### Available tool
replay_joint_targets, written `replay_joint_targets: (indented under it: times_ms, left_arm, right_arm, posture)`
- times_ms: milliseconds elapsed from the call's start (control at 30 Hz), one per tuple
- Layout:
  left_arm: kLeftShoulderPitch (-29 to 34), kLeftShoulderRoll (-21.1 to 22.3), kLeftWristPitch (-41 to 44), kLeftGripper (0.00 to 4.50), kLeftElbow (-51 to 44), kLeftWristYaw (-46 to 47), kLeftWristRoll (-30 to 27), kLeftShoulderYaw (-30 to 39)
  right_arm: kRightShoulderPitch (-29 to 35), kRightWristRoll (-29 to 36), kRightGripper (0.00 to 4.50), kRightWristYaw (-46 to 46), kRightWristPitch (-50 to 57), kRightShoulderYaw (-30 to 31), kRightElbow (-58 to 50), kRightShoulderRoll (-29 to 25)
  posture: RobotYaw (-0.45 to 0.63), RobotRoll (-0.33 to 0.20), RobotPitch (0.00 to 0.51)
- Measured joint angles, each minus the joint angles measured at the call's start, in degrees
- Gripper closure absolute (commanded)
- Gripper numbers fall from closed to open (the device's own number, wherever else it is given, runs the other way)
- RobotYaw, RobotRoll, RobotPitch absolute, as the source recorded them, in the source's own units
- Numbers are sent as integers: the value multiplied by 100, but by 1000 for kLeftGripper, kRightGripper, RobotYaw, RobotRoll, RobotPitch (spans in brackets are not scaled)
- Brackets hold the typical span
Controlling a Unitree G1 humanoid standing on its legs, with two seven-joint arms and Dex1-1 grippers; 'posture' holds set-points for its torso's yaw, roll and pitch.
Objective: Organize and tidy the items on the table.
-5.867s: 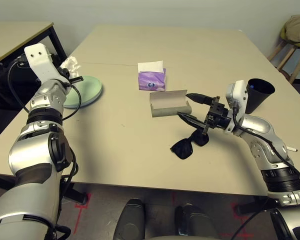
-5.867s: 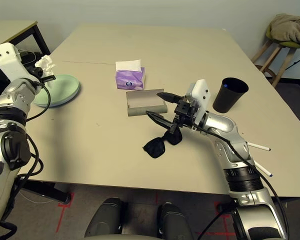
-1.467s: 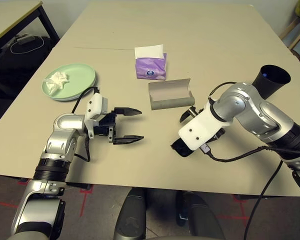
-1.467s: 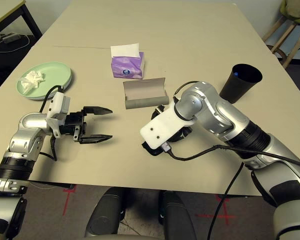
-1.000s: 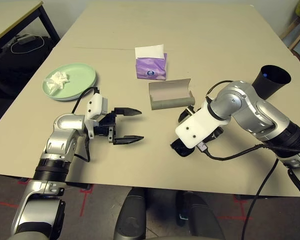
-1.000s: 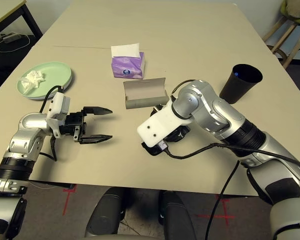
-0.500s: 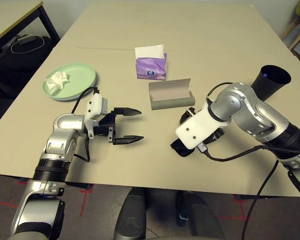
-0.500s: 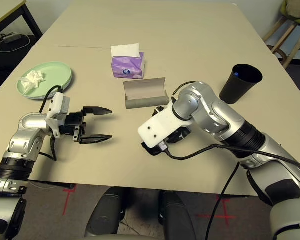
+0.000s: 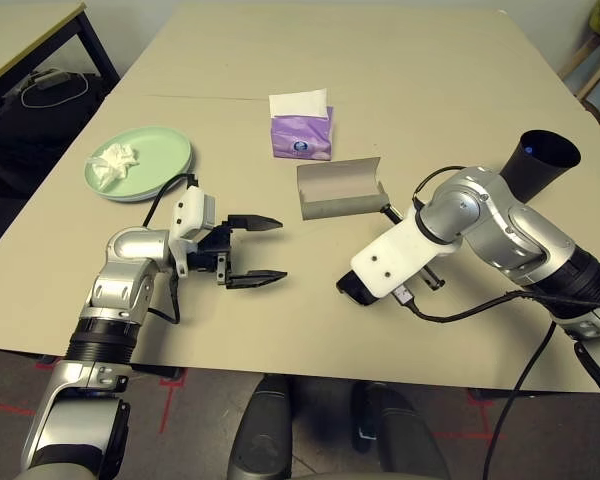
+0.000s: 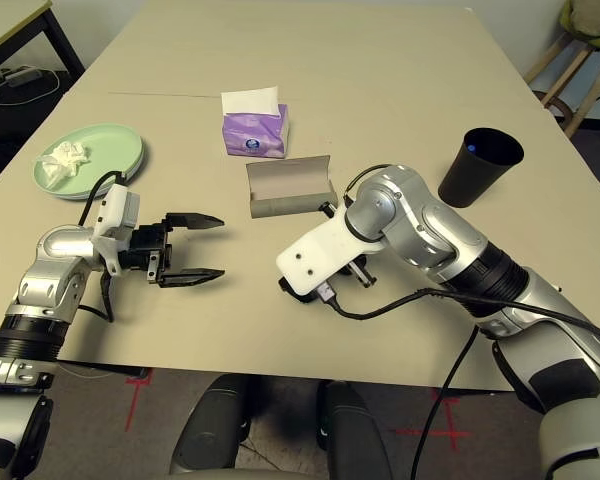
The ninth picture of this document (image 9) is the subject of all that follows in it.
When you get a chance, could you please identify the white cable loop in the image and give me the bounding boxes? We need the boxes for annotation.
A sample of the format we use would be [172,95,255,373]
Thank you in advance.
[20,69,89,109]

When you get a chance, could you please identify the dark grey robot leg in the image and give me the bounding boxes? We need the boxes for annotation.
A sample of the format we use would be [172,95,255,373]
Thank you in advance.
[228,374,294,480]
[352,382,451,480]

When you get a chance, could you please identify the grey power adapter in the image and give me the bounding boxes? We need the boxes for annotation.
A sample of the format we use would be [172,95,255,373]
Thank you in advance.
[32,69,66,90]

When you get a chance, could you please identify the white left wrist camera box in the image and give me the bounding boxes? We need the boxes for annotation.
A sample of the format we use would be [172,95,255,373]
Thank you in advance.
[168,185,217,277]

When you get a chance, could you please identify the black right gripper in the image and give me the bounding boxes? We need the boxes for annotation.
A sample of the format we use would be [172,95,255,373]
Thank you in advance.
[378,203,447,291]

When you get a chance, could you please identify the white tissue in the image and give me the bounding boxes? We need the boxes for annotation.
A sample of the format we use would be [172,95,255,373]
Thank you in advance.
[84,143,141,192]

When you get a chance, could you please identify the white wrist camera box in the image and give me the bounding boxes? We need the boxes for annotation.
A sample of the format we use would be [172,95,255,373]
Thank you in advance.
[168,185,217,277]
[350,213,457,307]

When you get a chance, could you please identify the grey glasses case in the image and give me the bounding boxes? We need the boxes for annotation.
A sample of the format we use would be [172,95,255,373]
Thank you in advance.
[295,156,389,222]

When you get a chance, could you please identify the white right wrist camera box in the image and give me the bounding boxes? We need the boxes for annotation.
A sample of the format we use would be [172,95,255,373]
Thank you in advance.
[350,213,457,307]

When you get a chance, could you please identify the dark grey right robot leg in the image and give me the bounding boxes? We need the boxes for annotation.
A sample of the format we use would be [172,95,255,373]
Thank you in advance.
[352,382,451,480]

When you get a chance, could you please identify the light green plate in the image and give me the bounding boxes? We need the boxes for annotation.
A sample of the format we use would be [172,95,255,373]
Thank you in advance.
[83,125,194,201]

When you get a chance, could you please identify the purple tissue pack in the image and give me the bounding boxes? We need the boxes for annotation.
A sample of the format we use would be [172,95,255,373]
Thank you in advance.
[268,88,335,162]

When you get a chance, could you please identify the wooden stool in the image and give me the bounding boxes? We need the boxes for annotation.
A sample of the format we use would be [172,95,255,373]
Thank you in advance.
[558,34,600,131]

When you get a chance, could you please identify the black left wrist camera cable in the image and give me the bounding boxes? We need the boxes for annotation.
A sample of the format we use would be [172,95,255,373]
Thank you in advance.
[140,172,197,325]

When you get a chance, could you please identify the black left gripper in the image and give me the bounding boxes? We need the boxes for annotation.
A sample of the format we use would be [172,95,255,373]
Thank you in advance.
[185,213,288,292]

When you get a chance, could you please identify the black bag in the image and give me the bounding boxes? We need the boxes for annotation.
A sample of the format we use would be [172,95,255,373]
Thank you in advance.
[0,69,116,196]

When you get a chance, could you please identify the black cup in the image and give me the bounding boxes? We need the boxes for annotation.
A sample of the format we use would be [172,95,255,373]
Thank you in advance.
[499,129,581,204]

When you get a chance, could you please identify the beige side table black frame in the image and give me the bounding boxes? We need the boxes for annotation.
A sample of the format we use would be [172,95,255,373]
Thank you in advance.
[0,2,121,101]

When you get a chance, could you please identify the black sunglasses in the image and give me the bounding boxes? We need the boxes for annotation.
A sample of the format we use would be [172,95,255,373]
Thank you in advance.
[335,271,377,306]

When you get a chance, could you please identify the dark grey left robot leg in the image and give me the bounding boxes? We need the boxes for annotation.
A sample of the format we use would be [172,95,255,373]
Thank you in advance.
[228,374,294,480]

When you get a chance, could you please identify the light blue plate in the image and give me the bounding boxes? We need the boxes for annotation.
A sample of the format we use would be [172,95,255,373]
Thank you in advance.
[99,149,196,204]

